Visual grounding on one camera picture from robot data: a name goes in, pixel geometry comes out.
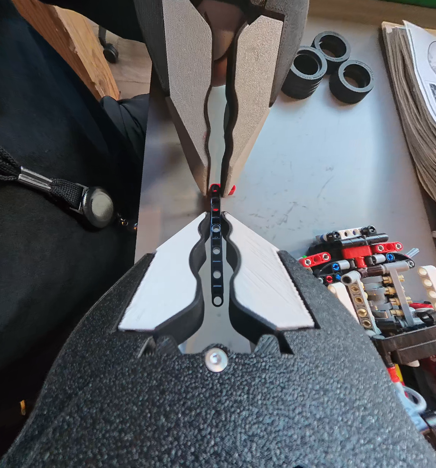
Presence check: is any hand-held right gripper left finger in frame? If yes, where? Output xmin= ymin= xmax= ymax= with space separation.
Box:
xmin=119 ymin=212 xmax=208 ymax=344

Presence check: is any open instruction booklet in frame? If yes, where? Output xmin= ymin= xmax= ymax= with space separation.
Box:
xmin=382 ymin=20 xmax=436 ymax=243

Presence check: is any person's left hand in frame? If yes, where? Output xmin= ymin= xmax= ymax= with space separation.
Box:
xmin=198 ymin=0 xmax=248 ymax=88

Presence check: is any toy brick race car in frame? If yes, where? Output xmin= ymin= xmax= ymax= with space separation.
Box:
xmin=298 ymin=225 xmax=436 ymax=456

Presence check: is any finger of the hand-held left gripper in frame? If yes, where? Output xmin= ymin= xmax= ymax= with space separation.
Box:
xmin=161 ymin=0 xmax=213 ymax=195
xmin=221 ymin=14 xmax=286 ymax=197

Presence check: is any black harness strap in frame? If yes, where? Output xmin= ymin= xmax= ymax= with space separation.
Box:
xmin=0 ymin=135 xmax=139 ymax=232

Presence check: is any long black brick beam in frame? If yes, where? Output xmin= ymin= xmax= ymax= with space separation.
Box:
xmin=209 ymin=190 xmax=226 ymax=307

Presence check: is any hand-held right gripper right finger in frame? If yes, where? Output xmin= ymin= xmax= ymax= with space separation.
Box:
xmin=222 ymin=213 xmax=316 ymax=353

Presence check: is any black office chair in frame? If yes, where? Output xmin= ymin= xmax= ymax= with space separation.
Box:
xmin=97 ymin=26 xmax=121 ymax=65

